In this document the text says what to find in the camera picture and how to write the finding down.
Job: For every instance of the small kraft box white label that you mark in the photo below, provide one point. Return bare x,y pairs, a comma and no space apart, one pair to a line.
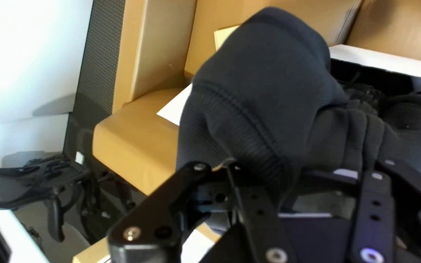
222,37

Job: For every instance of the tan wooden board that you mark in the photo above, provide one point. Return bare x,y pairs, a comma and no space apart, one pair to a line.
88,256

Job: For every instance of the black mesh office chair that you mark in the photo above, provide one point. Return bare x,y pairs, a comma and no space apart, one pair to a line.
98,59

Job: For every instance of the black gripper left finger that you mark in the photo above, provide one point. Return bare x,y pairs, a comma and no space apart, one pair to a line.
146,229

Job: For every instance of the white desk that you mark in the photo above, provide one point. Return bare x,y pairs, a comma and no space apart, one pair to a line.
21,243

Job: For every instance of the white cardboard box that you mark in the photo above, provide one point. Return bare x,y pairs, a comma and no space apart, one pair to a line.
386,61

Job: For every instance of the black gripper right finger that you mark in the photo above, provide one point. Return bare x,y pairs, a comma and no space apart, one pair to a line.
376,220

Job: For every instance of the black jersey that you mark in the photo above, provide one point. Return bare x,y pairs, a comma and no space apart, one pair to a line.
269,97

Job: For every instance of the white card with text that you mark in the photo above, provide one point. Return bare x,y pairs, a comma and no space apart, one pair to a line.
175,107

